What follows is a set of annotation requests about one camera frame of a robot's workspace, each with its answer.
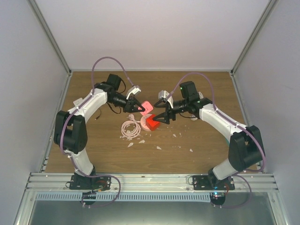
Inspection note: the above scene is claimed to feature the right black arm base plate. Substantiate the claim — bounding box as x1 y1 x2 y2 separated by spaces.
187 175 235 191

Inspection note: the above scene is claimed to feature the pink round power socket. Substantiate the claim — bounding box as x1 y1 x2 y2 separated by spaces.
140 114 151 132

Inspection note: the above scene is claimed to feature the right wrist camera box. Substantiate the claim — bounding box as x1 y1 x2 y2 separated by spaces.
158 90 173 105

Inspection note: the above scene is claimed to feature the grey slotted cable duct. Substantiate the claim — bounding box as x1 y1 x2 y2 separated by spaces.
36 192 210 203

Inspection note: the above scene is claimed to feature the white power cable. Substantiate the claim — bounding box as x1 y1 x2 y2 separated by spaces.
189 91 203 122

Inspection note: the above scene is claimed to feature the pink power cable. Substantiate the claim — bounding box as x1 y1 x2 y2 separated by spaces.
121 114 142 138

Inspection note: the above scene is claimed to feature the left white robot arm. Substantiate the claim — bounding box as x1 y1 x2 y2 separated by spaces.
53 74 145 189

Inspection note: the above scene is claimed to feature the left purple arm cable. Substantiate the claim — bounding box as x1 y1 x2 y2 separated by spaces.
60 56 136 208

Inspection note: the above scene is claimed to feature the white cube adapter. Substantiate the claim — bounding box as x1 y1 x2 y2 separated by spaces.
73 98 83 107

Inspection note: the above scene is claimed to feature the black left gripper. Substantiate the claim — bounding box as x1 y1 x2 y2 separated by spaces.
109 93 145 113

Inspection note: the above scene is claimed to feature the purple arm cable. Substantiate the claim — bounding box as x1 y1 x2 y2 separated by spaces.
60 56 136 208
167 72 267 209

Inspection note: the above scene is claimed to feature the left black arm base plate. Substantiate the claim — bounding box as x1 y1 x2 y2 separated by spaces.
65 173 111 191

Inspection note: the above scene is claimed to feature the aluminium rail frame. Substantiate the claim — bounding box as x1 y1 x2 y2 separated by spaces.
25 173 279 193

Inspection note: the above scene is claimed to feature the red cube socket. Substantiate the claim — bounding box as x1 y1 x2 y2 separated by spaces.
145 114 160 131

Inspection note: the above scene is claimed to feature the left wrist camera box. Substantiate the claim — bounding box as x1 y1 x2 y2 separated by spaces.
126 85 141 99

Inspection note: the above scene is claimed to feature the pink square plug adapter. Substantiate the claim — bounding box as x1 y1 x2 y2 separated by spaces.
140 101 154 116

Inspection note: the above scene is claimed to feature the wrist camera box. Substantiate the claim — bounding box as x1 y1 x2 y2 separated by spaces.
126 85 141 99
158 90 173 105

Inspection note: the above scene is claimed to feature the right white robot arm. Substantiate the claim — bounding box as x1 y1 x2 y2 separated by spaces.
153 81 265 190

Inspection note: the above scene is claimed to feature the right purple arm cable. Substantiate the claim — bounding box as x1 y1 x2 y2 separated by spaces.
167 72 267 209

